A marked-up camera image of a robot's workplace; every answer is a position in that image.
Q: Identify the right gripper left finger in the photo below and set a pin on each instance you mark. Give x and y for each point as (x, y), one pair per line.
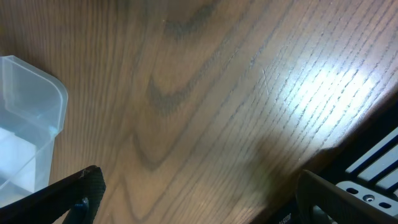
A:
(78, 195)

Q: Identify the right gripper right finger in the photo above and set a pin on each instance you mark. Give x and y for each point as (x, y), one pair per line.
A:
(320, 201)

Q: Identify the clear plastic storage bin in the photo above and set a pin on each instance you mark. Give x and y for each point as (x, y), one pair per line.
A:
(33, 107)

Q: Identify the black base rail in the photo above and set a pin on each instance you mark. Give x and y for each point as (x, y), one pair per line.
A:
(370, 160)

